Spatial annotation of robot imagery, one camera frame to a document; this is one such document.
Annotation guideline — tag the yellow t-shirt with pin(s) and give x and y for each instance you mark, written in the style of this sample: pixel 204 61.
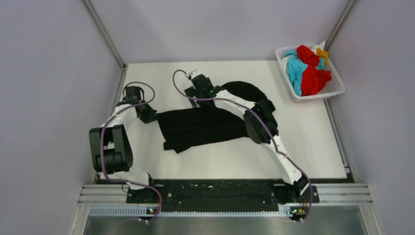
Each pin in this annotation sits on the yellow t-shirt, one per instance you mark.
pixel 323 54

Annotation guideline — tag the light blue t-shirt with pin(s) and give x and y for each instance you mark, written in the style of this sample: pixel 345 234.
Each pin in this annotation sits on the light blue t-shirt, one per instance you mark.
pixel 294 69

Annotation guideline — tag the red t-shirt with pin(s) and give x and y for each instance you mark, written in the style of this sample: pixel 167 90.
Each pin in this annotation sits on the red t-shirt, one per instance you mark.
pixel 316 75

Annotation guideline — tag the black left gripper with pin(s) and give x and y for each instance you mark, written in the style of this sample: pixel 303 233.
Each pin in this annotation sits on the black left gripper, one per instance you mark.
pixel 151 116

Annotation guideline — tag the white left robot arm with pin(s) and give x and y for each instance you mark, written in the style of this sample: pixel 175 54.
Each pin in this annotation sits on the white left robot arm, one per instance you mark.
pixel 111 151

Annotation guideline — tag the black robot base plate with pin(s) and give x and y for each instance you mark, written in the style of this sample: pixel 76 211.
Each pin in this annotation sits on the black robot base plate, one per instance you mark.
pixel 220 195

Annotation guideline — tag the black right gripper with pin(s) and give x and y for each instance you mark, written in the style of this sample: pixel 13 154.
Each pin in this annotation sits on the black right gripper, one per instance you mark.
pixel 191 91

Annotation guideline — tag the white t-shirt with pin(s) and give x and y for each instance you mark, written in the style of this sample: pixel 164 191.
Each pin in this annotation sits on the white t-shirt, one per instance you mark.
pixel 318 47

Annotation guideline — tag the black t-shirt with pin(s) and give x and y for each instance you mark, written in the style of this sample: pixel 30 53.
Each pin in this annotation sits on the black t-shirt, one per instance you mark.
pixel 186 128

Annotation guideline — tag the white slotted cable duct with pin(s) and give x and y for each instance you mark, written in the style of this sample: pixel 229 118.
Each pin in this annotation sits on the white slotted cable duct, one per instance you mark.
pixel 143 211

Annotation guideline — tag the white plastic laundry basket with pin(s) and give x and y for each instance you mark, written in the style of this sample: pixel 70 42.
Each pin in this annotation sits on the white plastic laundry basket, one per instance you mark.
pixel 332 88

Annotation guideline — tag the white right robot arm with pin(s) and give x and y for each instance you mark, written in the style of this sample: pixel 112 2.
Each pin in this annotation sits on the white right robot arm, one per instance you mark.
pixel 261 127

